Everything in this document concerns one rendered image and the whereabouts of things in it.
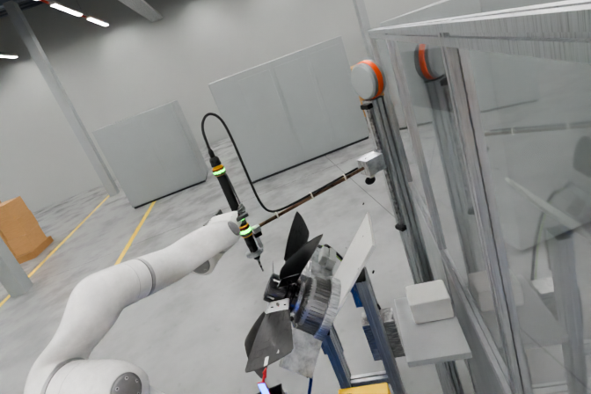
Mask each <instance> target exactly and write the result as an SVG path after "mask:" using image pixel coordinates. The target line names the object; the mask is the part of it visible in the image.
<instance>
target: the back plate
mask: <svg viewBox="0 0 591 394"><path fill-rule="evenodd" d="M375 246H376V245H375V239H374V234H373V229H372V224H371V219H370V213H367V214H366V216H365V217H364V219H363V221H362V223H361V226H360V228H359V229H358V231H357V233H356V235H355V237H354V239H353V241H352V243H351V244H350V246H349V248H348V250H347V253H346V255H345V257H344V258H343V260H342V261H341V263H340V265H339V268H338V270H337V272H336V274H335V275H334V278H337V279H340V282H341V292H340V299H339V306H338V309H337V312H336V316H335V317H337V315H338V313H339V310H340V309H341V307H342V305H343V303H344V301H345V300H346V299H347V296H348V294H349V293H350V291H351V289H352V287H353V285H354V284H355V282H356V280H357V278H358V276H359V275H360V273H361V270H362V268H363V267H364V266H365V264H366V262H367V260H368V258H369V256H370V254H371V252H372V251H373V250H374V248H375Z"/></svg>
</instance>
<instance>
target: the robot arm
mask: <svg viewBox="0 0 591 394"><path fill-rule="evenodd" d="M238 212H239V214H240V216H238V214H237V213H238ZM247 216H249V215H248V213H247V212H246V211H245V206H243V203H240V205H239V206H238V208H237V211H232V212H229V213H225V214H223V212H222V210H221V209H218V211H217V212H216V214H215V215H213V217H212V218H211V219H209V220H208V221H207V222H206V223H204V224H203V227H201V228H199V229H197V230H195V231H193V232H191V233H189V234H188V235H186V236H184V237H182V238H181V239H180V240H178V241H177V242H175V243H174V244H172V245H170V246H168V247H166V248H164V249H163V250H160V251H156V252H152V253H149V254H146V255H143V256H141V257H138V258H135V259H131V260H128V261H125V262H122V263H120V264H118V265H115V266H110V267H108V268H105V269H102V270H100V271H97V272H95V273H93V274H90V275H88V276H86V277H85V278H83V279H82V280H81V281H80V282H78V284H77V285H76V286H75V287H74V289H73V291H72V292H71V294H70V297H69V300H68V302H67V305H66V308H65V311H64V314H63V316H62V321H61V323H60V325H59V327H58V329H57V331H56V333H55V336H54V337H53V338H52V340H51V341H50V343H49V344H48V345H47V347H46V348H45V350H44V351H43V352H42V353H41V355H40V356H39V357H38V359H37V360H36V361H35V363H34V364H33V366H32V367H31V369H30V371H29V374H28V376H27V378H26V384H25V388H24V394H164V393H163V392H161V391H159V390H156V389H154V388H153V387H152V386H150V380H149V376H148V374H147V373H146V372H145V371H144V370H143V369H142V368H140V367H138V366H136V365H135V364H132V363H130V362H127V361H121V360H112V359H101V360H88V358H89V356H90V354H91V351H92V350H93V349H94V347H95V346H96V345H97V344H98V343H99V342H100V341H101V340H102V339H103V338H104V337H105V335H106V334H107V333H108V331H109V330H110V329H111V328H112V326H113V325H114V323H115V322H116V321H117V319H118V317H119V315H120V313H121V312H122V311H123V310H124V309H125V308H126V307H128V306H129V305H131V304H133V303H136V302H138V301H140V300H142V299H144V298H146V297H148V296H151V295H153V294H155V293H156V292H158V291H160V290H162V289H164V288H166V287H168V286H170V285H172V284H173V283H175V282H177V281H179V280H181V279H182V278H184V277H185V276H187V275H188V274H190V273H191V272H192V273H194V274H197V275H208V274H211V273H212V272H213V271H214V269H215V266H216V264H217V262H218V261H219V259H220V258H221V257H222V255H223V254H224V253H225V252H226V251H228V250H229V249H230V248H231V247H232V246H234V245H235V244H236V243H237V241H238V240H239V238H240V235H241V233H240V229H239V226H240V225H241V223H242V220H243V219H245V218H246V217H247Z"/></svg>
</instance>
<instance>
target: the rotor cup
mask: <svg viewBox="0 0 591 394"><path fill-rule="evenodd" d="M274 279H275V280H277V281H280V278H279V275H278V274H274V273H272V274H271V276H270V278H269V281H268V283H267V285H266V289H265V292H264V295H263V300H264V301H266V302H268V303H270V302H273V301H278V300H282V299H286V298H288V299H289V300H290V306H289V309H290V313H291V312H292V310H293V309H294V307H295V305H296V301H297V298H298V296H299V293H300V289H301V285H302V281H301V280H297V282H296V283H294V284H291V285H287V286H284V287H281V288H278V284H279V282H277V281H274ZM267 286H268V287H267ZM267 296H270V297H272V298H274V299H271V298H268V297H267Z"/></svg>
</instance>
